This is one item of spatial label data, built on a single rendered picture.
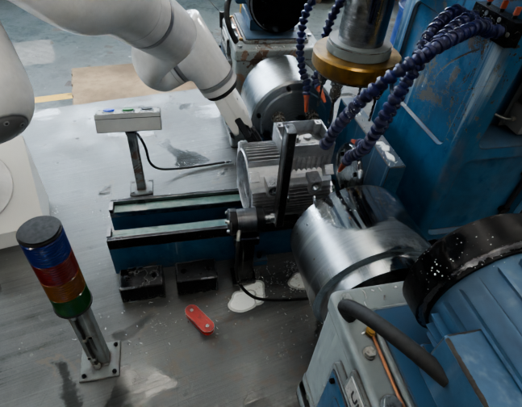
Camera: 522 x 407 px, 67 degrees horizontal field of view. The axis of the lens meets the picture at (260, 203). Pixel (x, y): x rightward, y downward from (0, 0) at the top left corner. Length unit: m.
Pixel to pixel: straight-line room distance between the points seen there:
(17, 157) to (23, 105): 0.72
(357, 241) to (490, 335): 0.31
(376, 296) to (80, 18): 0.52
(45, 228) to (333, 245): 0.45
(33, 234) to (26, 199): 0.56
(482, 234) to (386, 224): 0.27
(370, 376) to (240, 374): 0.42
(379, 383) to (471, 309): 0.17
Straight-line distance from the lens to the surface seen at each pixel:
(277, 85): 1.11
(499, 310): 0.44
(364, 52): 0.82
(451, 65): 0.94
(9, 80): 0.49
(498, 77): 0.85
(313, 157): 0.92
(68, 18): 0.50
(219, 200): 1.07
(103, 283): 1.08
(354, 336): 0.58
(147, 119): 1.13
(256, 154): 0.91
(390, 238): 0.70
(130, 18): 0.52
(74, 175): 1.41
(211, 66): 0.83
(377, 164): 0.93
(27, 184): 1.20
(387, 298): 0.63
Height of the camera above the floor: 1.65
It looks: 43 degrees down
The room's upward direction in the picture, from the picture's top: 5 degrees clockwise
